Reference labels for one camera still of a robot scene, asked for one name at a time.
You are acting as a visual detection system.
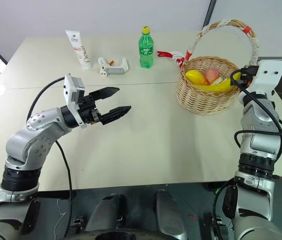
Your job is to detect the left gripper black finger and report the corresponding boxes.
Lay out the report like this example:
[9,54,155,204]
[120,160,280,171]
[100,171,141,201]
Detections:
[88,86,120,101]
[99,105,133,126]

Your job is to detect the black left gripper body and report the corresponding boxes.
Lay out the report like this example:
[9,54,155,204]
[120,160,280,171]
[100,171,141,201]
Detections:
[77,93,105,125]

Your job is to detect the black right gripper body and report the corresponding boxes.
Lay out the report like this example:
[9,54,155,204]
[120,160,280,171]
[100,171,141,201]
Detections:
[239,64,259,87]

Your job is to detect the yellow toy banana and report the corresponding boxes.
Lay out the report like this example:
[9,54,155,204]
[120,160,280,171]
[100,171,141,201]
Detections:
[192,77,241,95]

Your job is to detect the pink toy peach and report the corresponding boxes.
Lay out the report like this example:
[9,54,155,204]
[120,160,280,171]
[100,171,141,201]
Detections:
[203,67,220,83]

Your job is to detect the white Dove cream tube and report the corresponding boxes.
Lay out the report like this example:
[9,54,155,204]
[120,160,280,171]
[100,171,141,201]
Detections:
[64,29,93,71]

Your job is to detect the yellow toy mango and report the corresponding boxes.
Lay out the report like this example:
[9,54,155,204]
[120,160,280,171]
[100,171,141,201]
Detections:
[185,70,210,86]

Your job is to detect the green plastic soda bottle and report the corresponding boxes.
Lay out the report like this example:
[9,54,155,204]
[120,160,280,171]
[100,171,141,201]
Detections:
[138,25,155,69]

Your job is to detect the red and white ribbon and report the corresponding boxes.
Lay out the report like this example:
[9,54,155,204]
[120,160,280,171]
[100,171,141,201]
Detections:
[156,50,187,69]

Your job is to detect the dark grey rounded shape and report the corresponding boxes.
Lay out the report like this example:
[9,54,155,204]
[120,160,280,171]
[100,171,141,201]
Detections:
[84,193,128,233]

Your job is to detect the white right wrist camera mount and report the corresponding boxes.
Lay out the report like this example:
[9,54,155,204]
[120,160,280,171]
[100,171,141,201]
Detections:
[249,59,282,97]

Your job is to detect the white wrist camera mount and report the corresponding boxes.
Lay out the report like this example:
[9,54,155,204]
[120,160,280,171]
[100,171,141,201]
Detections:
[63,73,87,129]
[249,59,282,97]

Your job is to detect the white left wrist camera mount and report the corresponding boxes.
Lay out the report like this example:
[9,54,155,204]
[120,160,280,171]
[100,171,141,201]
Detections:
[63,73,87,129]

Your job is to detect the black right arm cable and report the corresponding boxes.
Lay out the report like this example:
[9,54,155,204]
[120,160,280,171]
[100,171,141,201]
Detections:
[212,69,282,227]

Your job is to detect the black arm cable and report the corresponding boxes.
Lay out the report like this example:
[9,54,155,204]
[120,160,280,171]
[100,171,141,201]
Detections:
[212,69,282,227]
[26,76,73,235]

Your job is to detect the wicker basket with wrapped handle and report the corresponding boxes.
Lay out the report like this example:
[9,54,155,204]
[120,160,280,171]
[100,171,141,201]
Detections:
[175,19,262,116]

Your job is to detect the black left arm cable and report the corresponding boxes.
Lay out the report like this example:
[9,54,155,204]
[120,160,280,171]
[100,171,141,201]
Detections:
[26,76,73,235]

